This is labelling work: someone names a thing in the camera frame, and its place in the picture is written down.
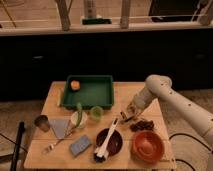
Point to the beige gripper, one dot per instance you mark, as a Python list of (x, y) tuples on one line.
[(132, 112)]

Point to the wooden block eraser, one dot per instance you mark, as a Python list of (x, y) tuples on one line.
[(125, 118)]

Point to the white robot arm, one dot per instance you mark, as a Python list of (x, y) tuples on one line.
[(159, 86)]

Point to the dark grape bunch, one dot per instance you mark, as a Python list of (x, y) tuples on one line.
[(142, 125)]

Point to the green plastic cup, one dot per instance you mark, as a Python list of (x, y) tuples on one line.
[(96, 113)]

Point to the dark purple plate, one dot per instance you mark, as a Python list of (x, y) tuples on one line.
[(115, 142)]

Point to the orange bowl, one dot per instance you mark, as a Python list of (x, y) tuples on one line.
[(147, 146)]

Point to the green plastic tray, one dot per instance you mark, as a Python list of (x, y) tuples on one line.
[(95, 90)]

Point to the green bean pod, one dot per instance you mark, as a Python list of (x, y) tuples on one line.
[(79, 111)]

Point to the white dish brush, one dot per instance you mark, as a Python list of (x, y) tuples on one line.
[(101, 153)]

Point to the orange fruit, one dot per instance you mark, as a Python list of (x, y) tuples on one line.
[(75, 85)]

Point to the blue sponge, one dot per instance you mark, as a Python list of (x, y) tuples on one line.
[(80, 145)]

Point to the grey cloth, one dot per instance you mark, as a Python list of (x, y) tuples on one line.
[(59, 127)]

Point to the metal cup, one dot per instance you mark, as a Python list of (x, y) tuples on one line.
[(42, 123)]

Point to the dark green box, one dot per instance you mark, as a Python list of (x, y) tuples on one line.
[(95, 21)]

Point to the black monitor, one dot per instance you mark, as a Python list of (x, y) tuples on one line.
[(172, 10)]

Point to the black pole stand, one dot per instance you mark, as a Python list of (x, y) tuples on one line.
[(15, 156)]

